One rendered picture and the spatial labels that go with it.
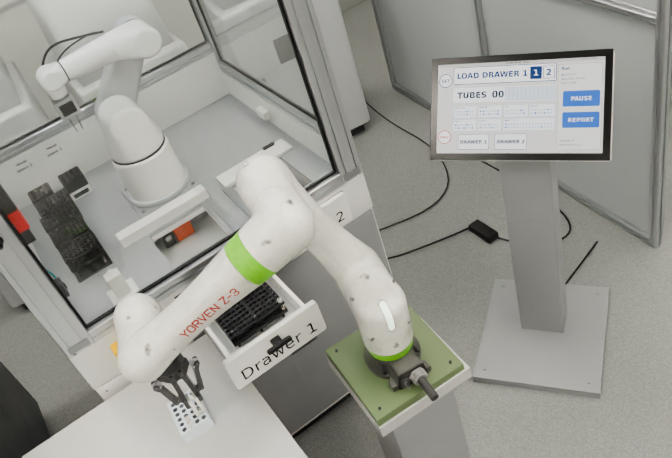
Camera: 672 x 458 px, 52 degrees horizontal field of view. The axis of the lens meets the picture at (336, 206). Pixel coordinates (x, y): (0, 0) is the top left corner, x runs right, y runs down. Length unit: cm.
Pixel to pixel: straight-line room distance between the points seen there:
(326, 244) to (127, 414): 80
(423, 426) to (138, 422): 78
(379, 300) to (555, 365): 120
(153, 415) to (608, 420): 152
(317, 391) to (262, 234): 133
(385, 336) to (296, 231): 44
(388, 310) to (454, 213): 181
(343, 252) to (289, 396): 97
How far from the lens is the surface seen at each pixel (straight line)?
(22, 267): 189
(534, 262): 254
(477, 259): 317
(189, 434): 194
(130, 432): 206
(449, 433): 207
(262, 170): 149
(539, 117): 209
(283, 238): 137
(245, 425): 191
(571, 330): 282
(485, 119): 212
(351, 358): 188
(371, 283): 169
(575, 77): 209
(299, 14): 191
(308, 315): 187
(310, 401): 264
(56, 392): 349
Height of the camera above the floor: 224
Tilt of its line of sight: 38 degrees down
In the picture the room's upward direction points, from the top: 19 degrees counter-clockwise
